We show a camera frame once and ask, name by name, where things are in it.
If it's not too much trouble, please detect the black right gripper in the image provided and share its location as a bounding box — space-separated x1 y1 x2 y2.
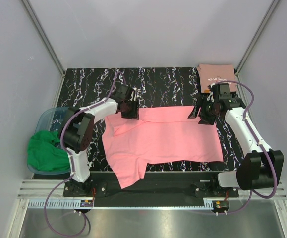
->
187 96 220 126

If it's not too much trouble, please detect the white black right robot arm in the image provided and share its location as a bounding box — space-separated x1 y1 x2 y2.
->
189 94 284 197

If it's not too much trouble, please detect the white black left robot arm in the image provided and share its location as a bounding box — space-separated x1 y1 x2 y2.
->
58 98 139 196

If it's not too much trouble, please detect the folded dusty pink printed t-shirt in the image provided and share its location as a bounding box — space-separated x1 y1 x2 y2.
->
197 64 236 93

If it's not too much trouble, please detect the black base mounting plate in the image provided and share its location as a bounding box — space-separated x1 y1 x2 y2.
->
65 172 232 203

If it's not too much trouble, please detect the teal plastic bin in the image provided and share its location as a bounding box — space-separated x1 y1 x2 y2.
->
27 107 70 176

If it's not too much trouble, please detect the green t-shirt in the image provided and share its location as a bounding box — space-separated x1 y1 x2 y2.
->
27 130 70 172

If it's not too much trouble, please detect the left aluminium frame post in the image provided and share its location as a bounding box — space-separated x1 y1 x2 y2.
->
19 0 66 75

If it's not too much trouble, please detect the aluminium frame post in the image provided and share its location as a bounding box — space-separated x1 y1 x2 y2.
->
235 0 282 76
19 0 66 75

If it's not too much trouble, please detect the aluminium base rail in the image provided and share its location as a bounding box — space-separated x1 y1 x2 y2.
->
16 179 287 199

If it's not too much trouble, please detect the right aluminium frame post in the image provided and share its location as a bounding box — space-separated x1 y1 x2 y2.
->
235 0 282 76

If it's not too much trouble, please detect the white slotted cable duct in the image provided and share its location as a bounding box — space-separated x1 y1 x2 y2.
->
29 199 213 210

